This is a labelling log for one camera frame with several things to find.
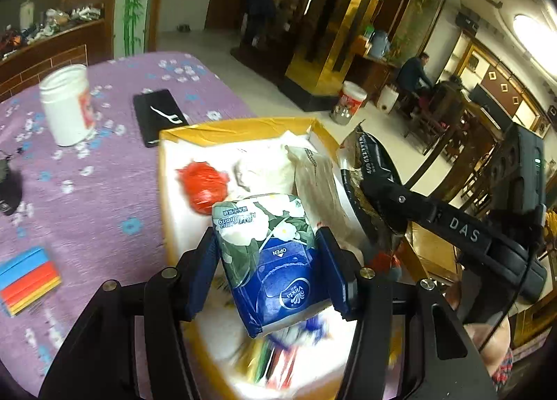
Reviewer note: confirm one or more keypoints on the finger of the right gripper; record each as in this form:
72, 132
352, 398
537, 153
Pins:
397, 205

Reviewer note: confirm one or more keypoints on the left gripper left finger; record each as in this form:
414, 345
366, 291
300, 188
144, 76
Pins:
97, 359

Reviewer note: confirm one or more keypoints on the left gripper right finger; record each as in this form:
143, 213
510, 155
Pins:
439, 360

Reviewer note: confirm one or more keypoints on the black foil snack bag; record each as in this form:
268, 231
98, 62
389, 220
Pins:
367, 173

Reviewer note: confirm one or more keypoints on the white red printed bag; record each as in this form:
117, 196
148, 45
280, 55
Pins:
316, 187

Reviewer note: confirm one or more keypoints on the blue floral tissue pack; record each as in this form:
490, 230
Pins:
273, 266

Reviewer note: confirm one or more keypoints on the red plastic bag bundle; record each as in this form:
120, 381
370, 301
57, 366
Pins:
203, 186

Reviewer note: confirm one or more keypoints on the yellow cardboard box tray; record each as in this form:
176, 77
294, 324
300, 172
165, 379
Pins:
217, 332

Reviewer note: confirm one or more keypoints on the multicolour sponge pack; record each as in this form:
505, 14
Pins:
264, 360

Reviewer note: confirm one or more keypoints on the person right hand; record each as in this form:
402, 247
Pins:
497, 354

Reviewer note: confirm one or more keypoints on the white floor container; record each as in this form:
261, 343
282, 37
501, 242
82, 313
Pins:
387, 99

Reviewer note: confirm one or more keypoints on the wooden chair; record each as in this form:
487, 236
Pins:
457, 126

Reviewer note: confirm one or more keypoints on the red white bucket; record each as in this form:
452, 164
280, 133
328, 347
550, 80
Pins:
351, 98

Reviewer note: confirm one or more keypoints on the coloured cloth stack pack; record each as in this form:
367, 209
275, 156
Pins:
26, 278

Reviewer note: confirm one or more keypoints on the seated person dark jacket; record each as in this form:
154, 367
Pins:
408, 80

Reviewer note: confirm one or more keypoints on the black cylindrical motor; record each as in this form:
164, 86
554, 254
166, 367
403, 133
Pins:
11, 188

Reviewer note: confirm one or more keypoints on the purple floral tablecloth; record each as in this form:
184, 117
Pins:
93, 207

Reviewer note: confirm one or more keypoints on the black smartphone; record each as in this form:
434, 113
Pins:
157, 111

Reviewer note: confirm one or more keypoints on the standing person in black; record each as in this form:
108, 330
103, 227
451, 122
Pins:
258, 13

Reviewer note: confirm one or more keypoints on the white plastic jar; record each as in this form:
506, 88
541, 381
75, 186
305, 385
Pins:
66, 99

